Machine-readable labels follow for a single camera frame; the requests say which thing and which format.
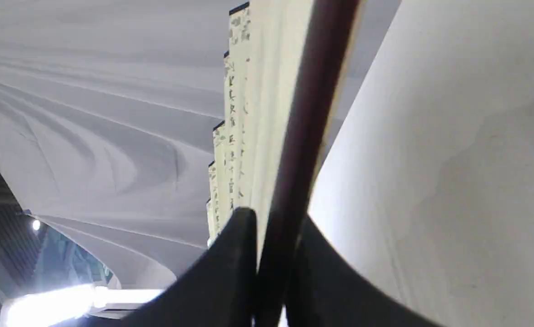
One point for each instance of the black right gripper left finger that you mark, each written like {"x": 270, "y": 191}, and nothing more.
{"x": 203, "y": 286}

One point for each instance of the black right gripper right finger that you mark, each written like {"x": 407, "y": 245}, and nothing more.
{"x": 324, "y": 291}

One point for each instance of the cream paper folding fan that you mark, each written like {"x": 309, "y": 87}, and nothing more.
{"x": 284, "y": 71}

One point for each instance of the grey fabric backdrop curtain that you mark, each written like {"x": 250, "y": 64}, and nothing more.
{"x": 106, "y": 112}

